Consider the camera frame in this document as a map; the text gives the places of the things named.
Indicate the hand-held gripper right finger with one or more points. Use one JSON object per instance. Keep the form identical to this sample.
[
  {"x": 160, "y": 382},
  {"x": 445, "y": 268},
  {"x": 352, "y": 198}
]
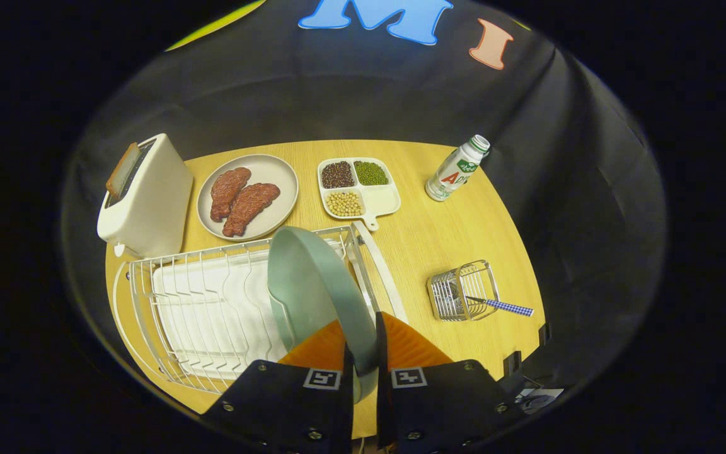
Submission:
[{"x": 382, "y": 391}]

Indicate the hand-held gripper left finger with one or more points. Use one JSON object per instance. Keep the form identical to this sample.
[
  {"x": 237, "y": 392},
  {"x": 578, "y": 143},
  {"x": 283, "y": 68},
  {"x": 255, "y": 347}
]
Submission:
[{"x": 287, "y": 403}]

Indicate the pale green plate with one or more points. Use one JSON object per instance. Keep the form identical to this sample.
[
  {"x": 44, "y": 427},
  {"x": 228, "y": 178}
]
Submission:
[{"x": 319, "y": 284}]

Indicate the beige round plate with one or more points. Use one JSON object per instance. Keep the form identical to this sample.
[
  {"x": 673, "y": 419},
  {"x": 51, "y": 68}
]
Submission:
[{"x": 275, "y": 173}]

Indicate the white ribbed drip tray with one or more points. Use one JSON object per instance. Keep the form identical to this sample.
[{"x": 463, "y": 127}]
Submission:
[{"x": 212, "y": 315}]

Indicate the yellow soybeans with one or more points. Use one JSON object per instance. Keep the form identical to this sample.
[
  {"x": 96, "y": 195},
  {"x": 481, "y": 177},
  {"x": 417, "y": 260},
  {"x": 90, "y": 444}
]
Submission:
[{"x": 344, "y": 203}]

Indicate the white divided tray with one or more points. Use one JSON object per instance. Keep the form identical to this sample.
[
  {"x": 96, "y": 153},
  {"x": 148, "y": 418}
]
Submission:
[{"x": 382, "y": 198}]

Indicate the green beans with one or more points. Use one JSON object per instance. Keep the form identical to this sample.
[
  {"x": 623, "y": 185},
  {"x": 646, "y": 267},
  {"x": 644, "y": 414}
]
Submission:
[{"x": 371, "y": 173}]

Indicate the dark red beans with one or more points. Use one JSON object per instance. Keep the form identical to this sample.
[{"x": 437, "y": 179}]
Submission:
[{"x": 338, "y": 174}]

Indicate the white drink bottle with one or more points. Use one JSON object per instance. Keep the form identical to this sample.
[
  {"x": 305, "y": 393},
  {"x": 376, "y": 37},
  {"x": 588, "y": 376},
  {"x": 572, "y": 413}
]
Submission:
[{"x": 451, "y": 176}]

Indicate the white toaster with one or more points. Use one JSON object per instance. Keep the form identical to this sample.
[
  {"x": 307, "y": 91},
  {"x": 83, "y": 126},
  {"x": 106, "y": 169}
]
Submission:
[{"x": 155, "y": 202}]

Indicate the black backdrop cloth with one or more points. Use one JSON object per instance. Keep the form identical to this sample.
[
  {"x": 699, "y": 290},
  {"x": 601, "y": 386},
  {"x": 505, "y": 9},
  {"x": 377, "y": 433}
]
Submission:
[{"x": 590, "y": 221}]

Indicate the brown bread slice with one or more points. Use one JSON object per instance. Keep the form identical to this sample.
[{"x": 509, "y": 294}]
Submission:
[{"x": 122, "y": 170}]

